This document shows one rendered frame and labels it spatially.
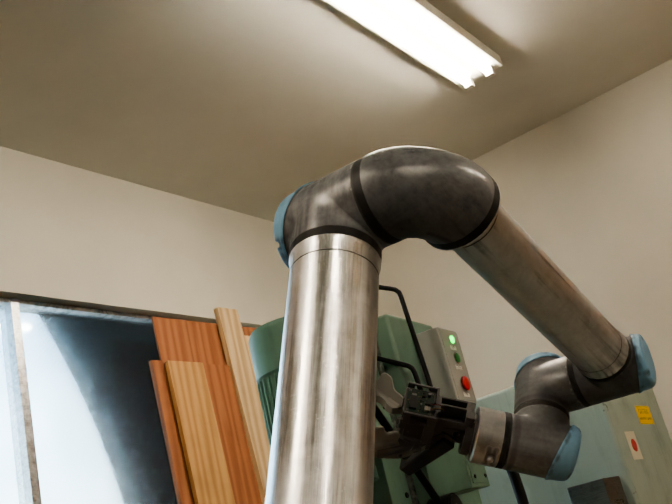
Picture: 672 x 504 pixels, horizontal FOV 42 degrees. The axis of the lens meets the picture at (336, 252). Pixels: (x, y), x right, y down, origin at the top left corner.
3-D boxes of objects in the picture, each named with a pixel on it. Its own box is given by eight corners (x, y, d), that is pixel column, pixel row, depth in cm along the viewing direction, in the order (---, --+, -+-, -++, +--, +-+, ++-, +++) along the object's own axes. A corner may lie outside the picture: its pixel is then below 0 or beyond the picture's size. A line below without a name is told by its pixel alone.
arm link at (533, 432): (568, 446, 148) (568, 497, 141) (494, 431, 149) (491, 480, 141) (584, 411, 142) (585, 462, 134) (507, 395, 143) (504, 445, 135)
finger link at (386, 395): (372, 355, 149) (412, 386, 145) (367, 380, 153) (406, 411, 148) (359, 362, 148) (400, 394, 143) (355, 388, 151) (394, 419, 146)
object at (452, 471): (433, 499, 163) (412, 419, 168) (453, 496, 170) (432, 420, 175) (474, 487, 159) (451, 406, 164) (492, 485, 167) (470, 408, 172)
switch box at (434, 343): (432, 411, 177) (411, 335, 182) (452, 412, 185) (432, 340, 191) (459, 402, 174) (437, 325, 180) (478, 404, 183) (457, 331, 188)
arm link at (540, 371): (590, 372, 153) (593, 429, 144) (530, 390, 159) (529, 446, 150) (565, 338, 149) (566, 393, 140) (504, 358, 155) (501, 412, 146)
